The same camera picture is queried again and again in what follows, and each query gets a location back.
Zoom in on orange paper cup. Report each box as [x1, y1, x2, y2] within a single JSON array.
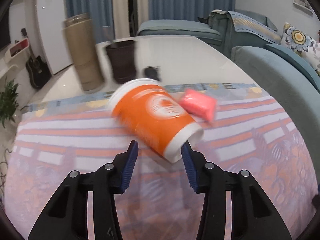
[[108, 78, 204, 163]]

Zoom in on green potted plant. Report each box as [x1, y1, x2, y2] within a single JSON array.
[[0, 80, 22, 129]]

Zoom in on pink clay bag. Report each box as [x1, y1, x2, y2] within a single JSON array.
[[178, 89, 217, 122]]

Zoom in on teal fabric sofa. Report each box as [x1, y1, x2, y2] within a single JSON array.
[[137, 10, 319, 142]]

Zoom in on black guitar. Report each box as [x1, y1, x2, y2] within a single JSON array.
[[21, 28, 52, 90]]

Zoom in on white tv shelf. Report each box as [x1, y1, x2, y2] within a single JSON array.
[[1, 38, 31, 77]]

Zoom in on black small object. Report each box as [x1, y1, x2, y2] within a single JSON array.
[[143, 67, 161, 81]]

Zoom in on dark brown bin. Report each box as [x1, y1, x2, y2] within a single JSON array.
[[105, 40, 137, 85]]

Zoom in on floral blanket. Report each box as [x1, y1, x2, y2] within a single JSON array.
[[281, 22, 320, 75]]

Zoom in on striped sofa armrest cover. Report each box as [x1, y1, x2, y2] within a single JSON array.
[[227, 11, 281, 44]]

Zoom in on framed picture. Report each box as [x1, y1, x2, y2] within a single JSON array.
[[293, 0, 313, 15]]

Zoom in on white refrigerator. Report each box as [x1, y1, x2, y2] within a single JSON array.
[[36, 0, 72, 75]]

